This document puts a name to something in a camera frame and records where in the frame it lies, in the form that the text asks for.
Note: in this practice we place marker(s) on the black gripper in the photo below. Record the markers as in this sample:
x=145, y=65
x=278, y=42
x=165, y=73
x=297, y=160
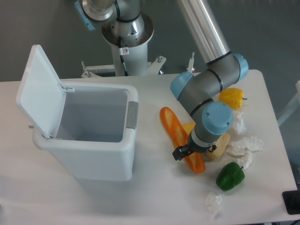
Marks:
x=182, y=151

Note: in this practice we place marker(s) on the long orange baguette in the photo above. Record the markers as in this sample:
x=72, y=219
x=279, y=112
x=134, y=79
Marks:
x=179, y=137

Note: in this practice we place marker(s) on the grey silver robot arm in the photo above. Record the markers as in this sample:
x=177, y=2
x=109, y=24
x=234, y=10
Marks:
x=194, y=92

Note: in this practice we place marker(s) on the pale oval bread loaf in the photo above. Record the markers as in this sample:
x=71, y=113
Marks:
x=221, y=145

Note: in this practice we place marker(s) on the yellow toast slice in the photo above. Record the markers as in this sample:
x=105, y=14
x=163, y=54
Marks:
x=188, y=127

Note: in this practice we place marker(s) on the green bell pepper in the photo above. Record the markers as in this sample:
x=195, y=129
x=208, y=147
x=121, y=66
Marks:
x=230, y=176

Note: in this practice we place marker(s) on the crumpled white tissue middle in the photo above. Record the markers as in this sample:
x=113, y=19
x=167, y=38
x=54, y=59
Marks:
x=242, y=150

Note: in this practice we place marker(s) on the crumpled white tissue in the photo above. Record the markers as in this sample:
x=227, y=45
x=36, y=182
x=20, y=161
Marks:
x=213, y=203
x=238, y=126
x=242, y=150

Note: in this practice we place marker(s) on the crumpled white tissue upper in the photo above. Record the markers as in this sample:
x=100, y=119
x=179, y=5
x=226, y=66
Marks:
x=238, y=126

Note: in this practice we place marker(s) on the crumpled white tissue lower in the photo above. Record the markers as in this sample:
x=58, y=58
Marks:
x=213, y=203

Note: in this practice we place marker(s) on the yellow bell pepper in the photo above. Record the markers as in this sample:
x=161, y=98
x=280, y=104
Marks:
x=233, y=97

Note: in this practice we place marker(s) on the white trash bin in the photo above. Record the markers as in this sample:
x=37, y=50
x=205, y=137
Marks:
x=95, y=134

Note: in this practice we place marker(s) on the black device at edge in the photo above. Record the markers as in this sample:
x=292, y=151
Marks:
x=292, y=201

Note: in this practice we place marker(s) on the white bin lid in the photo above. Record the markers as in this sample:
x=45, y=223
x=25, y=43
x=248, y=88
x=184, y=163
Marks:
x=41, y=95

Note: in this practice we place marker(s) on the white frame at right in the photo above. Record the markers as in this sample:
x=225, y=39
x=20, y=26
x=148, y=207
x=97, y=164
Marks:
x=291, y=106

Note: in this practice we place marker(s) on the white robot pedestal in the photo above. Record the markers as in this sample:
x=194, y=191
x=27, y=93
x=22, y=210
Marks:
x=129, y=47

